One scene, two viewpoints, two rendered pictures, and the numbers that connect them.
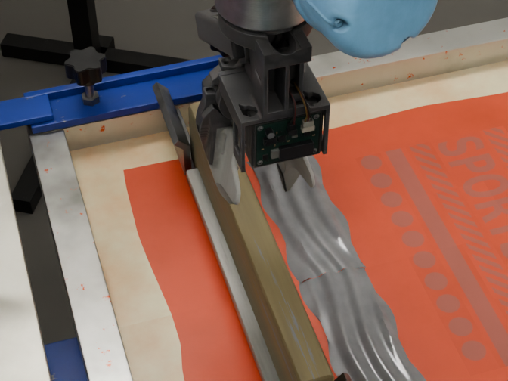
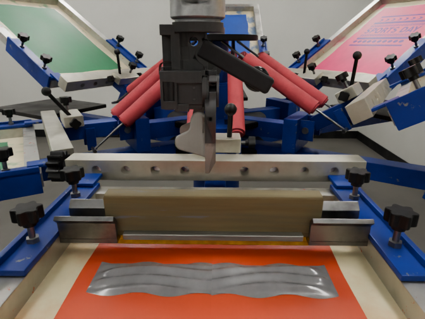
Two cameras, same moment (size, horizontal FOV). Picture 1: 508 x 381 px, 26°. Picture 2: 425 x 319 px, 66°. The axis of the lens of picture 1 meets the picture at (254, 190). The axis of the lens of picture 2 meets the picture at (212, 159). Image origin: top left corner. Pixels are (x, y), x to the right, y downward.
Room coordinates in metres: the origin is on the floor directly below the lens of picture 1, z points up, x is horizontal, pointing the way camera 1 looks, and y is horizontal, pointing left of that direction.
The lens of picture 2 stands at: (0.83, -0.47, 1.29)
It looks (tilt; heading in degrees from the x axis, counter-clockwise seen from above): 19 degrees down; 108
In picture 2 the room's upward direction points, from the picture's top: straight up
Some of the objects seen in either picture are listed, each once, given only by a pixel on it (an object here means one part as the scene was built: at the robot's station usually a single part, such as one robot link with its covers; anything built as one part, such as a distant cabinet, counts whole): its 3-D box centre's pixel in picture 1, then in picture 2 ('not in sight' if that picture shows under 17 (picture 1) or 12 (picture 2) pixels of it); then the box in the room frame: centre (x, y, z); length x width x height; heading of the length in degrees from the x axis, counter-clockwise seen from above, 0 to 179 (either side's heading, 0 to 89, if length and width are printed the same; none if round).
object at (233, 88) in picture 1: (268, 75); (193, 68); (0.65, -0.01, 1.26); 0.09 x 0.08 x 0.12; 18
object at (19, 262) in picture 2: not in sight; (59, 228); (0.40, -0.06, 0.98); 0.30 x 0.05 x 0.07; 107
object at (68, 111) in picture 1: (162, 103); (369, 231); (0.93, 0.10, 0.98); 0.30 x 0.05 x 0.07; 107
